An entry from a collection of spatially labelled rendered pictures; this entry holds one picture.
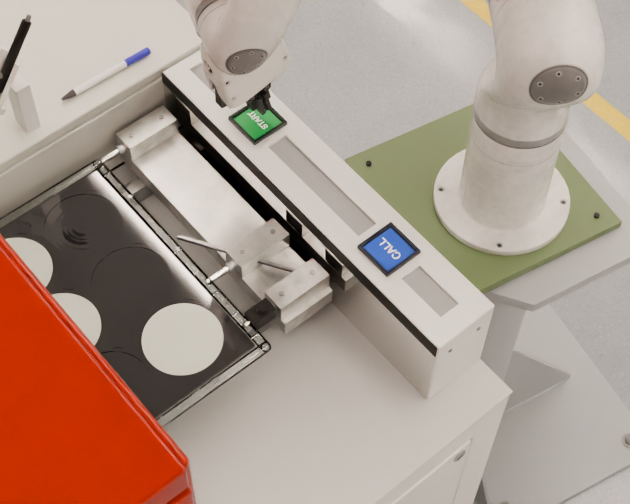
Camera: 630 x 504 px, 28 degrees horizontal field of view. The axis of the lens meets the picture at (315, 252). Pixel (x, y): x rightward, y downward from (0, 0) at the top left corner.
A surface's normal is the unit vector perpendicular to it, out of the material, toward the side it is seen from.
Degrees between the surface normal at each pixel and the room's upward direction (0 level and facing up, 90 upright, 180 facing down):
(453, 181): 2
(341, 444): 0
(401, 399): 0
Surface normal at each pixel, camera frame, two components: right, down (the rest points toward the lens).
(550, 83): -0.07, 0.72
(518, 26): -0.74, -0.32
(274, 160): 0.02, -0.54
